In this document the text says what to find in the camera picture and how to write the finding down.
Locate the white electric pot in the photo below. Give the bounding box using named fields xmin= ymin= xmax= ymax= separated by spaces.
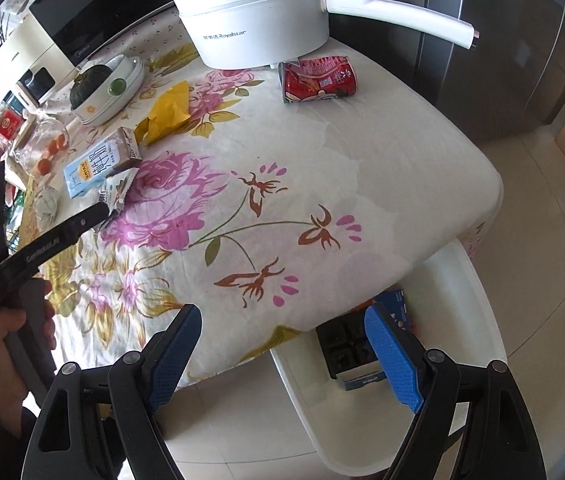
xmin=162 ymin=0 xmax=481 ymax=70

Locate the white foil packet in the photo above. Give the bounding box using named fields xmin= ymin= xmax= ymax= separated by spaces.
xmin=96 ymin=167 xmax=138 ymax=216

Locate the person's left hand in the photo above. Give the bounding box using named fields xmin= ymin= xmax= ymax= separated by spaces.
xmin=0 ymin=280 xmax=59 ymax=402

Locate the blue white milk carton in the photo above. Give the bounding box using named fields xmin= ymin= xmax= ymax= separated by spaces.
xmin=63 ymin=127 xmax=142 ymax=200

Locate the cream air fryer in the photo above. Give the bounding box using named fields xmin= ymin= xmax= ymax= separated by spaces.
xmin=0 ymin=12 xmax=81 ymax=111

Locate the torn blue box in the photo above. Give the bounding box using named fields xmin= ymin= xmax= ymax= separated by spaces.
xmin=342 ymin=287 xmax=411 ymax=394

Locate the white plastic bin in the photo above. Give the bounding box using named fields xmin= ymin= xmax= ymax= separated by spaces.
xmin=269 ymin=237 xmax=508 ymax=474

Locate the yellow packet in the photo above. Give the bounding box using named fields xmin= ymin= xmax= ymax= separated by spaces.
xmin=135 ymin=81 xmax=192 ymax=145

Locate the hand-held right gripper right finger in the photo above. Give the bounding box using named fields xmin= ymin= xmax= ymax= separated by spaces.
xmin=363 ymin=301 xmax=548 ymax=480

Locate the black plastic tray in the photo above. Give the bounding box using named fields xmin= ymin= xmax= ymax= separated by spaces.
xmin=316 ymin=310 xmax=388 ymax=380

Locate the bright red drink can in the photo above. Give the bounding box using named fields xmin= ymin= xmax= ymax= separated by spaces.
xmin=278 ymin=55 xmax=358 ymax=105

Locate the dark green squash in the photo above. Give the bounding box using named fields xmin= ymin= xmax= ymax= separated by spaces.
xmin=70 ymin=63 xmax=114 ymax=111

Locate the black microwave oven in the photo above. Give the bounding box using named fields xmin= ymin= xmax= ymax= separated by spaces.
xmin=27 ymin=0 xmax=204 ymax=69

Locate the glass teapot bamboo lid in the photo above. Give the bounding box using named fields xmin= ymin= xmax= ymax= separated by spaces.
xmin=10 ymin=117 xmax=71 ymax=177

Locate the red label glass jar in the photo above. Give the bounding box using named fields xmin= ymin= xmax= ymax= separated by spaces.
xmin=0 ymin=105 xmax=26 ymax=147

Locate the small flower print cloth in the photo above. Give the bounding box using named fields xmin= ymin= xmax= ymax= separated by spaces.
xmin=87 ymin=0 xmax=204 ymax=81

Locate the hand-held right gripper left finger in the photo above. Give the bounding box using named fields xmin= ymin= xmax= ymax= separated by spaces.
xmin=30 ymin=303 xmax=202 ymax=480

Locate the white casserole bowl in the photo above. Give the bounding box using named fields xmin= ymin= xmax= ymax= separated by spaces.
xmin=70 ymin=54 xmax=144 ymax=127

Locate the grey refrigerator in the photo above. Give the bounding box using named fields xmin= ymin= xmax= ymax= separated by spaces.
xmin=322 ymin=0 xmax=565 ymax=147

